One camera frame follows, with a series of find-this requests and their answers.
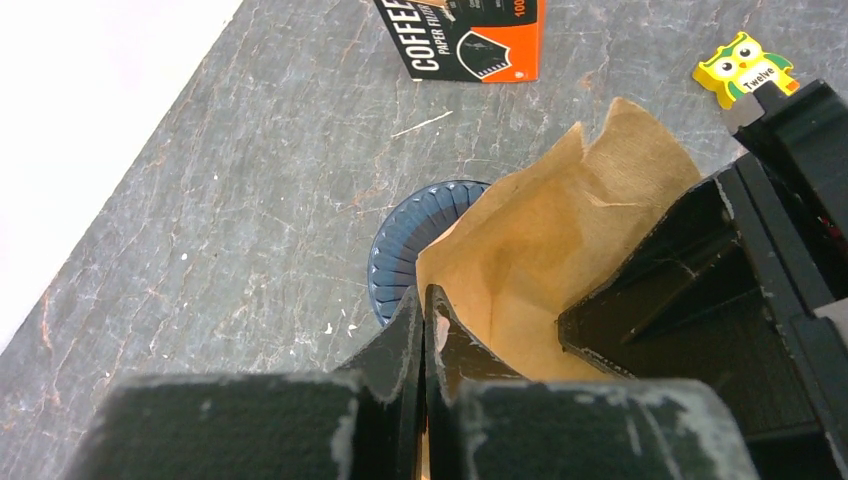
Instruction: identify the yellow owl toy block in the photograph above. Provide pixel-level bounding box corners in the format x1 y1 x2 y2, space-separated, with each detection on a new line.
692 31 801 110

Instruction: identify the orange filter box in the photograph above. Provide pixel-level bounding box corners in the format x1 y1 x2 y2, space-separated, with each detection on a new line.
374 0 546 83

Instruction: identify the brown paper coffee filter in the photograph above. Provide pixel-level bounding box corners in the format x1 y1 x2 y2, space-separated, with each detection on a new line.
416 98 701 381

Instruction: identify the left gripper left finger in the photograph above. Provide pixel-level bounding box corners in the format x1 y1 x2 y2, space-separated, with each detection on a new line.
339 286 424 479

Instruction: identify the blue ribbed cone dripper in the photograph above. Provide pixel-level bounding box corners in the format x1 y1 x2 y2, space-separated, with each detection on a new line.
367 180 489 327

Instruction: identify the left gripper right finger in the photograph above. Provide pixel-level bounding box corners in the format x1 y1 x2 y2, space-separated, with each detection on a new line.
423 285 524 479

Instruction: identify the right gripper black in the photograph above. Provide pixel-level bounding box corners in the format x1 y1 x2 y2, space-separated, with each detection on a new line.
558 79 847 437

